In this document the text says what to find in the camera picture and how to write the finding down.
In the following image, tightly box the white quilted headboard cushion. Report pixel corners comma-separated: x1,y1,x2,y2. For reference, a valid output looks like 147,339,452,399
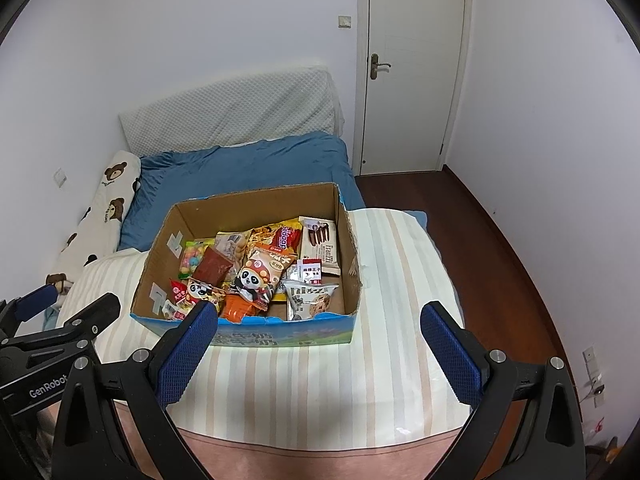
119,65,344,156

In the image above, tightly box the brown square snack packet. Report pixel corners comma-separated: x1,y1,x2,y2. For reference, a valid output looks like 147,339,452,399
192,247,233,287

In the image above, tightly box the red star snack packet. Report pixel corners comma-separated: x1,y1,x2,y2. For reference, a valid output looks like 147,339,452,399
170,280,189,307

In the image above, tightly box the yellow red noodle snack bag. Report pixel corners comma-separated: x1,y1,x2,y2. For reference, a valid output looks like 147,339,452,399
246,218,303,256

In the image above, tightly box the yellow panda snack bag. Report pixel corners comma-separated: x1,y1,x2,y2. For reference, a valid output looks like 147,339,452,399
172,278,226,320

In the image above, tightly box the beige yellow-edged snack bag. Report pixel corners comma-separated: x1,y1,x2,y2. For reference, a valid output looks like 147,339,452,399
214,230,252,284

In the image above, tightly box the beige chocolate stick packet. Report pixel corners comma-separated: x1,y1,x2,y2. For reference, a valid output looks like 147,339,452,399
298,216,341,276

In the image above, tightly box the wall socket with plug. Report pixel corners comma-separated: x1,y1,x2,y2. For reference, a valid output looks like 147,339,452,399
582,347,605,408

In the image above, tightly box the brass door handle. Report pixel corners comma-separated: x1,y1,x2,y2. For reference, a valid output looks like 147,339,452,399
369,53,392,80

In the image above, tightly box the colourful gumball candy bag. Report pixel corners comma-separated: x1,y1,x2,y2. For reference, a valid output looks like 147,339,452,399
178,238,215,281

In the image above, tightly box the white grey snack packet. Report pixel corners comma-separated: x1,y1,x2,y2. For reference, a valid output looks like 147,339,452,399
284,281,340,321

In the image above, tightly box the cardboard box with printed sides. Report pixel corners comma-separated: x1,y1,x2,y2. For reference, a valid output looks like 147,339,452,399
130,183,361,348

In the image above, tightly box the wall light switch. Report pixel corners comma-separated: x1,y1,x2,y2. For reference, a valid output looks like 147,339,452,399
338,15,352,28

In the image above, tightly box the orange snack packet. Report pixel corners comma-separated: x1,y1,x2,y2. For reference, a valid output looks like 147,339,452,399
221,294,262,324

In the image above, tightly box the wall socket near bed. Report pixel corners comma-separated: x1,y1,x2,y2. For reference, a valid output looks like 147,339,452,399
53,168,67,188

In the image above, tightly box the white door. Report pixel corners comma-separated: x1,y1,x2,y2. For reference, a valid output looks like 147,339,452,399
352,0,473,176

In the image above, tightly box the blue bed sheet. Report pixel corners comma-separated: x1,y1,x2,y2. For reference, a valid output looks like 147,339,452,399
117,130,429,254

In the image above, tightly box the small red white packet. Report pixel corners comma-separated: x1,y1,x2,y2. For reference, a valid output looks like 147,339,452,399
293,258,322,285

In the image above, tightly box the bear print long pillow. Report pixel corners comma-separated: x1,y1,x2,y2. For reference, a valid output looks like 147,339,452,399
46,151,141,295

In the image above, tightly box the orange panda snack bag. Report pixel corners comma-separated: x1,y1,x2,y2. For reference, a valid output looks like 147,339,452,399
231,247,297,311

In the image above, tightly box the striped white blanket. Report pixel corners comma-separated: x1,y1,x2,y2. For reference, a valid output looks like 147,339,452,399
56,206,474,453

